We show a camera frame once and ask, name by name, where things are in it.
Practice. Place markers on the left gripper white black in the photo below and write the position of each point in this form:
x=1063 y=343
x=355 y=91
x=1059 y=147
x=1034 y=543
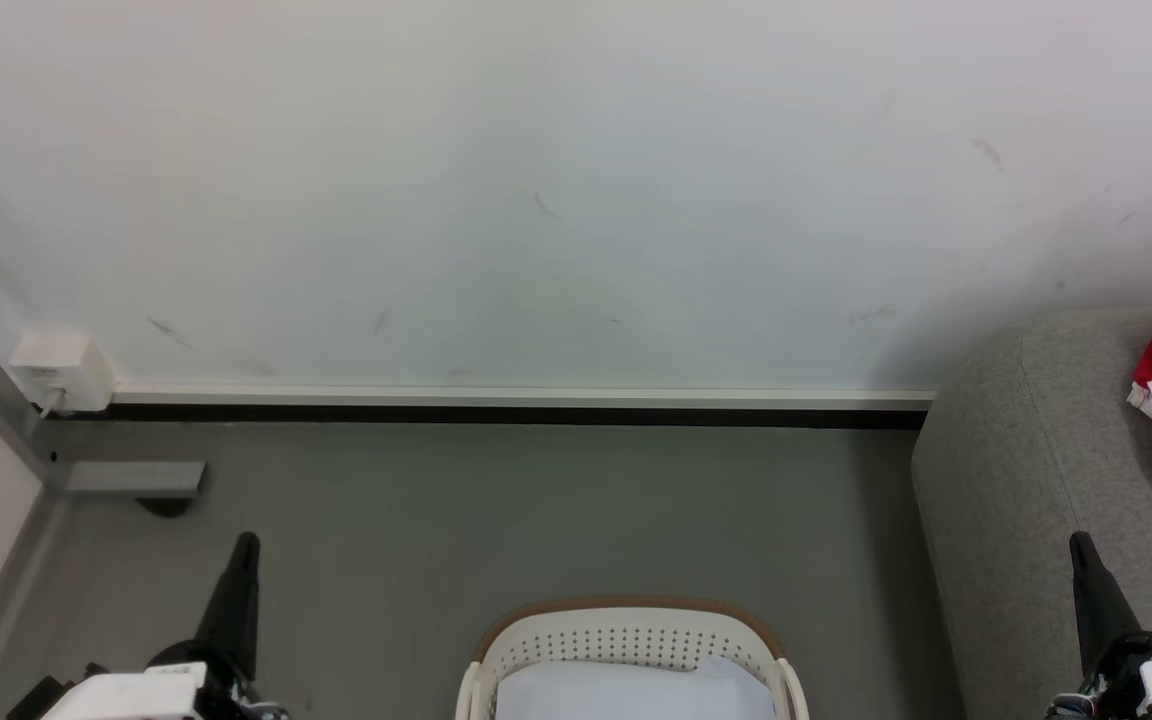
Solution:
x=136 y=692

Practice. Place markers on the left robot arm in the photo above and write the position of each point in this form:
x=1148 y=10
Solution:
x=34 y=700

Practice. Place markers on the white perforated plastic laundry basket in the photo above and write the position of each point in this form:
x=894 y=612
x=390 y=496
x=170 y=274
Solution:
x=626 y=635

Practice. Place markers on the pale blue clothing item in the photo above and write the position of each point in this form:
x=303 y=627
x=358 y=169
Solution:
x=626 y=692

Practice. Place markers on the grey fabric sofa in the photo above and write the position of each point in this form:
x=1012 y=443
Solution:
x=1026 y=480

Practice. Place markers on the grey metal table leg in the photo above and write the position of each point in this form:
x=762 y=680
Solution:
x=131 y=478

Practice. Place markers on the white and black baseboard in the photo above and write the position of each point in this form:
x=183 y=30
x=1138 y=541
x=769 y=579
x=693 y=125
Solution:
x=536 y=400

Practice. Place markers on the black frame foot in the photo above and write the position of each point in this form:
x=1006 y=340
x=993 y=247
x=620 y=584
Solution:
x=165 y=507

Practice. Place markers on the white wall power adapter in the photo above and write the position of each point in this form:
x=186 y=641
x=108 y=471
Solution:
x=64 y=362

